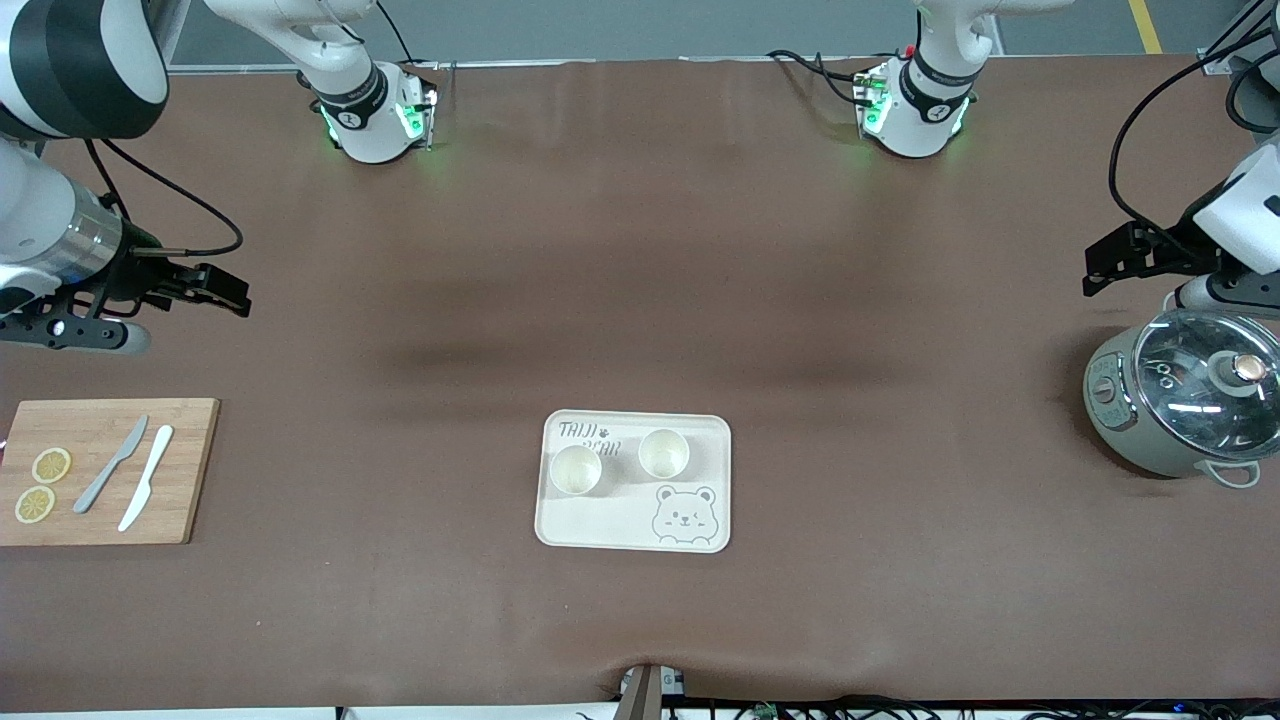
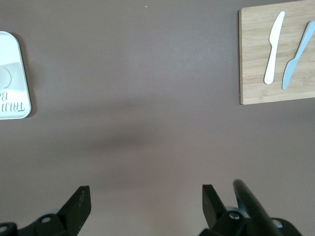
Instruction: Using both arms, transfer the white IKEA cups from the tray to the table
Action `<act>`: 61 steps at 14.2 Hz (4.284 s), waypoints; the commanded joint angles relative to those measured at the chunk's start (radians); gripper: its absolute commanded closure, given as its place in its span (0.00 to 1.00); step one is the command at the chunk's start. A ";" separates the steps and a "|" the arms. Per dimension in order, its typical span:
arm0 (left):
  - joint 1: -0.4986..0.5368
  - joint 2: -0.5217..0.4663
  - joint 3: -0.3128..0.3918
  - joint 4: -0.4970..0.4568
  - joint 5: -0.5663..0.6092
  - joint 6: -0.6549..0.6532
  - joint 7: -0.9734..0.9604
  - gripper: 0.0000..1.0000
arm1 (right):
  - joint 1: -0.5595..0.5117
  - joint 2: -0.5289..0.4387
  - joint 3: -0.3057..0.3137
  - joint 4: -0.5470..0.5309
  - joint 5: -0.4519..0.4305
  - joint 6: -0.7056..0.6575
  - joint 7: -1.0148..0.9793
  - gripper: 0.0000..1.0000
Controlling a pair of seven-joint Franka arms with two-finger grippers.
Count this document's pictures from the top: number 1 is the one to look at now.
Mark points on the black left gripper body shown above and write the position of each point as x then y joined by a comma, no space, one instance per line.
1166,253

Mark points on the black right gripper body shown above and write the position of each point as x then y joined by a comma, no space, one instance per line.
141,272

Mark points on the white plastic cup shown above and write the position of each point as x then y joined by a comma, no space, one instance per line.
575,472
663,455

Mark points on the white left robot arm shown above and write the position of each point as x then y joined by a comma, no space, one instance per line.
915,120

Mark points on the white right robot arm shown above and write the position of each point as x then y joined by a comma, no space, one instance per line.
365,125

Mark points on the grey electric pot glass lid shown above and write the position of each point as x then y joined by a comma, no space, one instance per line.
1115,420

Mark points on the wooden cutting board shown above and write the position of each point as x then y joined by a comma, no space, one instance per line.
195,470

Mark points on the white plastic knife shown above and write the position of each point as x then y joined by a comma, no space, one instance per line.
147,478

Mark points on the grey plastic knife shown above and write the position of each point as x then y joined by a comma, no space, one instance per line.
110,466

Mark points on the lemon slice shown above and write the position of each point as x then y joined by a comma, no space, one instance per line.
35,505
52,465

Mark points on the brown table mat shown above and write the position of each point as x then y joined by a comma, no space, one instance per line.
640,250

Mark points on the cream bear print tray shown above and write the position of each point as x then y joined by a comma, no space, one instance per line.
620,520

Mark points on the table edge bracket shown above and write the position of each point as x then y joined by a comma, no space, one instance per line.
642,692

